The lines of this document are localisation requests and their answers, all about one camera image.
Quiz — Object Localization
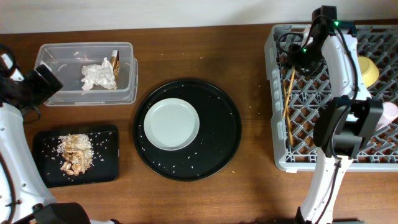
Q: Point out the black rectangular tray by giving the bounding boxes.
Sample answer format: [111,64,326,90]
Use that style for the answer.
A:
[32,124,119,188]

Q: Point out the yellow small bowl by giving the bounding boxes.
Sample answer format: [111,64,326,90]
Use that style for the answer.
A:
[358,56,380,88]

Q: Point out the white napkin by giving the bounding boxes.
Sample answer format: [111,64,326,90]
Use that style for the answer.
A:
[81,57,116,91]

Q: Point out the food scraps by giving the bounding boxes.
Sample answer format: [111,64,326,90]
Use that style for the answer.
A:
[57,134,94,176]

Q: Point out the grey plate with food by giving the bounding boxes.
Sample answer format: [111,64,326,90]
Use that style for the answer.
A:
[144,98,200,151]

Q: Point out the wooden chopstick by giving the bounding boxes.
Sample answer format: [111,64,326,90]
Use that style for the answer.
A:
[282,81,294,146]
[283,66,296,118]

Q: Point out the round black serving tray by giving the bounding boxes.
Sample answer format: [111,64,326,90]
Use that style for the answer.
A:
[132,79,242,182]

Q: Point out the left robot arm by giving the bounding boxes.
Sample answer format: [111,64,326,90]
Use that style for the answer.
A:
[1,46,119,223]

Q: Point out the grey dishwasher rack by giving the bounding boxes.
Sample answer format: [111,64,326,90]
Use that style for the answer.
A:
[264,24,397,172]

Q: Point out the gold foil wrapper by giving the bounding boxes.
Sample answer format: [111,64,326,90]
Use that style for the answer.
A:
[110,50,119,80]

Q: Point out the pink plastic cup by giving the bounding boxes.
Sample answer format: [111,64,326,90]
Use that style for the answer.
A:
[375,102,398,131]

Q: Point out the clear plastic storage bin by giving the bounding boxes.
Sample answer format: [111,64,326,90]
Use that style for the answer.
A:
[35,42,138,106]

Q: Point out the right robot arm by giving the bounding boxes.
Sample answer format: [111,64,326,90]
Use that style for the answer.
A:
[284,6,383,223]

